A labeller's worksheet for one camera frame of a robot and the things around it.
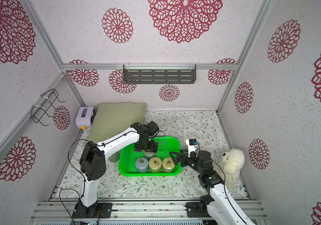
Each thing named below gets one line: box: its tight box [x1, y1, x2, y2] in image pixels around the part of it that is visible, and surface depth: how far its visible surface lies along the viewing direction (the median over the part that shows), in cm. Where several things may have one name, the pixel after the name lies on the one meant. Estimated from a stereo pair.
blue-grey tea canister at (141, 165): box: [135, 157, 149, 173], surface depth 83 cm
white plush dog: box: [214, 148, 245, 189], surface depth 74 cm
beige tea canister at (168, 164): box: [161, 157, 176, 173], surface depth 83 cm
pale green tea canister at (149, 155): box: [143, 151, 156, 161], surface depth 89 cm
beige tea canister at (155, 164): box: [148, 156, 163, 173], surface depth 83 cm
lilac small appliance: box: [75, 105, 97, 129], surface depth 108 cm
